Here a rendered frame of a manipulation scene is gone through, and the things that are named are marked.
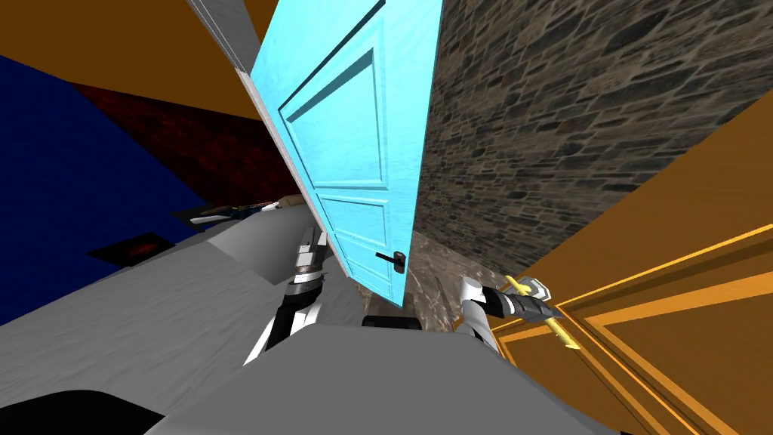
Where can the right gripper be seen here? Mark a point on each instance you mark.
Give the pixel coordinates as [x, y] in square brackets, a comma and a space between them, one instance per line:
[532, 307]

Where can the orange panelled door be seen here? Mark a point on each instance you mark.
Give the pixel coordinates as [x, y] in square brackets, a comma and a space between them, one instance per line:
[694, 362]

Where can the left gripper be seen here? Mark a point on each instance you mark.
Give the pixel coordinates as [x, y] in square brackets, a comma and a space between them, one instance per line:
[311, 246]

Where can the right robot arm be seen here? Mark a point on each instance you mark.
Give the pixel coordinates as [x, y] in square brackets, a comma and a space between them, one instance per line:
[474, 311]

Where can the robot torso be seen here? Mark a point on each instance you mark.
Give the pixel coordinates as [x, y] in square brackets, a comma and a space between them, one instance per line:
[374, 386]

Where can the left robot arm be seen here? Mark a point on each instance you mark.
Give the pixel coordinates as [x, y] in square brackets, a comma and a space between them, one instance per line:
[294, 317]

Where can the cyan panelled door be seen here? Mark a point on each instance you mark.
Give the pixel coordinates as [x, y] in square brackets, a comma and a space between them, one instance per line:
[356, 151]

